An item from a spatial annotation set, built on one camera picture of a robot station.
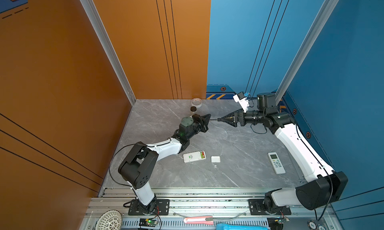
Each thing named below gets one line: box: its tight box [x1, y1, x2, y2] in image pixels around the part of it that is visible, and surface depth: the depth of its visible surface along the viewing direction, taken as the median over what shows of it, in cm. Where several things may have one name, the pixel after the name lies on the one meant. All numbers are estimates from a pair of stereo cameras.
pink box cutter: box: [183, 216, 214, 225], surface depth 71 cm
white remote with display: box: [267, 152, 286, 175], surface depth 89 cm
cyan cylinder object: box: [216, 223, 268, 230], surface depth 71 cm
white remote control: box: [183, 150, 207, 163], surface depth 91 cm
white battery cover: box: [211, 156, 221, 163], surface depth 91 cm
